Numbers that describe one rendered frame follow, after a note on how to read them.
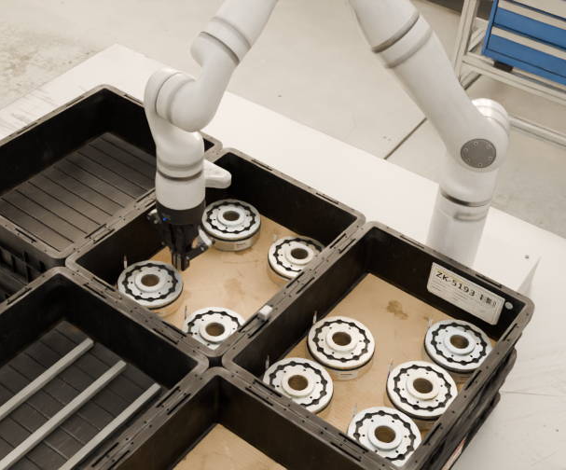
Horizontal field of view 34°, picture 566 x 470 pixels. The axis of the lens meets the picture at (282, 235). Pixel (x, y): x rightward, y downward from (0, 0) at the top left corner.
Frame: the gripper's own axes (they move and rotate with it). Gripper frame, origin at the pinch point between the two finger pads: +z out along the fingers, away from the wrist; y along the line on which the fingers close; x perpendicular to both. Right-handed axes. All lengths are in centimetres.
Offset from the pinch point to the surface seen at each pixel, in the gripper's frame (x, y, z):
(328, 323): 4.0, 26.5, -0.3
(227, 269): 5.7, 5.4, 2.6
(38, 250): -17.8, -12.7, -7.2
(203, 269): 3.0, 2.4, 2.6
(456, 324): 16.6, 42.1, -0.2
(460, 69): 184, -32, 61
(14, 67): 108, -176, 86
